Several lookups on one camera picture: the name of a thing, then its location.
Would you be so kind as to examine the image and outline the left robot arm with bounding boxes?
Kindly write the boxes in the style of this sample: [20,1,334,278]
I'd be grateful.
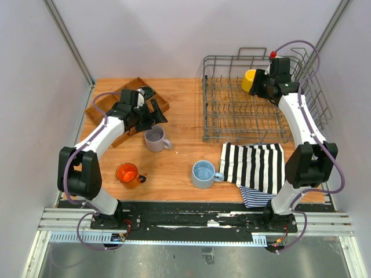
[57,86,167,229]

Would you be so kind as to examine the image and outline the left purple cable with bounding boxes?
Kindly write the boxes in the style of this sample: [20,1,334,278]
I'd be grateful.
[48,91,125,269]

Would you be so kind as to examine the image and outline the grey wire dish rack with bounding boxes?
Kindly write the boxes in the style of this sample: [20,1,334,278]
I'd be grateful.
[202,46,332,145]

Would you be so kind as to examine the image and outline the black white striped cloth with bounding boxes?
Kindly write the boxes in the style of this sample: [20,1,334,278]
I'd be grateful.
[219,142,285,195]

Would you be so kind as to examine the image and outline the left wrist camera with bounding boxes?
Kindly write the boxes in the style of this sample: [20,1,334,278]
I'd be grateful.
[136,88,145,109]

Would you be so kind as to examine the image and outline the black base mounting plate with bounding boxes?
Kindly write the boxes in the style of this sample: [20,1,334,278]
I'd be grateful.
[90,201,299,234]

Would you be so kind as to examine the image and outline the orange glass mug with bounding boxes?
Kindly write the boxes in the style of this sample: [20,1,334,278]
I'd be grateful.
[115,163,147,189]

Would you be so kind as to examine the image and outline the lilac grey mug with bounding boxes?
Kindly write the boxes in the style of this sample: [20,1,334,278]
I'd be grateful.
[144,125,172,152]

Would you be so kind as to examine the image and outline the yellow enamel mug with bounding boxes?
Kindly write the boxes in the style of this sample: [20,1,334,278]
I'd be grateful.
[241,69,256,93]

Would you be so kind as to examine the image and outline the green cable coil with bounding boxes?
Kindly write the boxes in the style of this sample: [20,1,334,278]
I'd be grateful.
[141,86,156,101]

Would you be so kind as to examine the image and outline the blue white striped cloth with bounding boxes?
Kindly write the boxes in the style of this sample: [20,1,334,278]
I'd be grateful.
[239,186,276,209]

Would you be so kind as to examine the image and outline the wooden compartment tray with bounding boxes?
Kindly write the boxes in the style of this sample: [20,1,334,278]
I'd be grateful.
[84,76,170,148]

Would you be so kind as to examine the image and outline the light blue mug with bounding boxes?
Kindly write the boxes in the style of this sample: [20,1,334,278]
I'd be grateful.
[191,160,224,189]

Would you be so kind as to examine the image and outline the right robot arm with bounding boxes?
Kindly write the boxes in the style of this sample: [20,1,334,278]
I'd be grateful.
[250,56,338,232]

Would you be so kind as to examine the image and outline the purple cable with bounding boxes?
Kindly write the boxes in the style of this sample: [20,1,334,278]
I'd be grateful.
[272,39,346,255]
[48,91,125,269]

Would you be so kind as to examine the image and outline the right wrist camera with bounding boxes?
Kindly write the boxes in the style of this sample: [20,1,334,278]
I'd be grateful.
[268,57,280,75]

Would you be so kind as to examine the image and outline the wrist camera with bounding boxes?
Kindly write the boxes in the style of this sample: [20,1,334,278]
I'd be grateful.
[136,88,145,109]
[268,57,280,75]

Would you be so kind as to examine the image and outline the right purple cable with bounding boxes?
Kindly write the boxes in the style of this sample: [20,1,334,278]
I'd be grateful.
[272,39,346,255]

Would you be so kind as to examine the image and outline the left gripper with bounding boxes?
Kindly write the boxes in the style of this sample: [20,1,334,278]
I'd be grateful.
[132,98,167,133]

